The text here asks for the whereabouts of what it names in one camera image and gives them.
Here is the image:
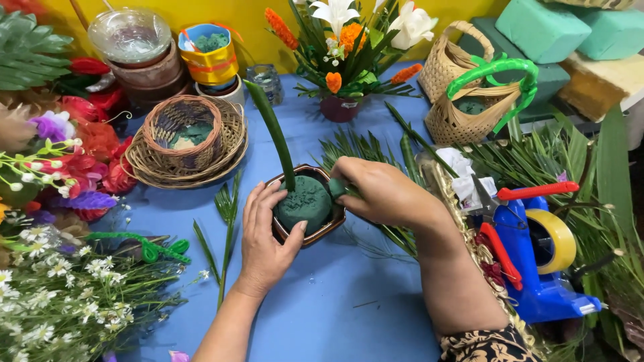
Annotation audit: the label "person's left hand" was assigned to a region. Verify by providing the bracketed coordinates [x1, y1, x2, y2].
[235, 180, 309, 295]

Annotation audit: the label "person's right hand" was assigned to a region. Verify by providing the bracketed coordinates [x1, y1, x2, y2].
[329, 156, 447, 240]

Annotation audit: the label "short green leaf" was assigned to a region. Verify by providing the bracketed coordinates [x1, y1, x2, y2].
[327, 177, 360, 201]

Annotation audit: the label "brown hexagonal ceramic pot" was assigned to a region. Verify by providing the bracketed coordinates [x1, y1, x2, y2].
[265, 163, 347, 247]

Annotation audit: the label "thin green palm frond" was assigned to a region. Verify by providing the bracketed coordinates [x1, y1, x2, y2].
[193, 170, 243, 311]

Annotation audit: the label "dark green floral foam ball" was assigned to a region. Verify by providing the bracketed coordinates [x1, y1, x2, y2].
[274, 174, 333, 236]

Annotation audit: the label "gold lace ribbon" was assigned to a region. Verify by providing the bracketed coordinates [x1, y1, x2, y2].
[419, 155, 546, 362]

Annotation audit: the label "white crumpled tissue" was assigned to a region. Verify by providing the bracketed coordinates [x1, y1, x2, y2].
[435, 146, 499, 210]

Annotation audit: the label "maroon flower pot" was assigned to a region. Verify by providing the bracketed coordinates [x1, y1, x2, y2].
[319, 94, 363, 124]

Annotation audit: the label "flat woven wicker tray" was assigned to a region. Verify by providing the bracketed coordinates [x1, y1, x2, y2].
[123, 97, 249, 190]

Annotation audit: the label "tall rolled green leaf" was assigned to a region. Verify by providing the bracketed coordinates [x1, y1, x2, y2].
[244, 79, 298, 192]

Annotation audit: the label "small round wicker basket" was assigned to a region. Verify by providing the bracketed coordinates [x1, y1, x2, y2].
[142, 95, 223, 172]

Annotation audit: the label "plain woven bamboo basket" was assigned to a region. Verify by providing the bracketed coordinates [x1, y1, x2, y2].
[418, 20, 497, 105]

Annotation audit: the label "artificial flower arrangement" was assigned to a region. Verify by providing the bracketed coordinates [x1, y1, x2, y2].
[264, 0, 439, 100]

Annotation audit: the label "white ceramic pot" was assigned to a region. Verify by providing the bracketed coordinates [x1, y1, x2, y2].
[195, 74, 246, 107]

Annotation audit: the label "small clear glass jar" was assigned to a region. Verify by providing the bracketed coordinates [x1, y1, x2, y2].
[245, 63, 285, 107]

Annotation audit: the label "yellow tape roll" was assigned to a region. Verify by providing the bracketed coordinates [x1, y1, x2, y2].
[525, 208, 578, 276]

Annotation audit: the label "black patterned sleeve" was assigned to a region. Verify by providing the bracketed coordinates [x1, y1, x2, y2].
[439, 323, 543, 362]

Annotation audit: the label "blue tape dispenser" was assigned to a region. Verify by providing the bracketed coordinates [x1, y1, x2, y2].
[489, 195, 603, 325]

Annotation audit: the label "yellow and blue ribboned pot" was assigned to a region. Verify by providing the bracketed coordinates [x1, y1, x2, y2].
[177, 22, 241, 87]

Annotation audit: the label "dark green floral foam brick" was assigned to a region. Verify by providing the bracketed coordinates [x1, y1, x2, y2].
[457, 17, 572, 125]

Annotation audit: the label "heap of colourful artificial flowers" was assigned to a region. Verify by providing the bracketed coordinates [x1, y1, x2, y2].
[0, 54, 141, 228]

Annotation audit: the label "stack of brown pots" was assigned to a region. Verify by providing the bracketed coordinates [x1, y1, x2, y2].
[105, 41, 196, 110]

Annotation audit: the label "bunch of white daisies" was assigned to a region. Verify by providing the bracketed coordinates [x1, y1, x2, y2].
[0, 220, 213, 362]

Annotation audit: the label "heap of green palm leaves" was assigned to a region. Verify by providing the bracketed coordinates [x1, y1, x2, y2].
[313, 102, 644, 355]

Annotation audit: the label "light green floral foam brick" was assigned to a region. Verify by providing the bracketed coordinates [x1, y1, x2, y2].
[494, 0, 593, 64]
[575, 6, 644, 62]

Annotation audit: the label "tan floral foam block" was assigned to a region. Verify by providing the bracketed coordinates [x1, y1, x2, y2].
[556, 49, 644, 124]

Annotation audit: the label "clear glass bowl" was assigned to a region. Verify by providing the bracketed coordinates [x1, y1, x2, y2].
[88, 7, 173, 66]

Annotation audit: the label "green artificial fern leaves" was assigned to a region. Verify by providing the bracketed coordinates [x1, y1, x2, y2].
[0, 6, 74, 92]

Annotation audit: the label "bamboo basket with green handle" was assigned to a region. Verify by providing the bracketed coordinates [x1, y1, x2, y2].
[424, 52, 540, 147]

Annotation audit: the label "green ribbon wrapped handle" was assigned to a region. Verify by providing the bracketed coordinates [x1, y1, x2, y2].
[85, 231, 193, 265]

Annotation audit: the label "red handled scissors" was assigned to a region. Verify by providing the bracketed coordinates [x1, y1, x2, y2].
[469, 173, 581, 292]

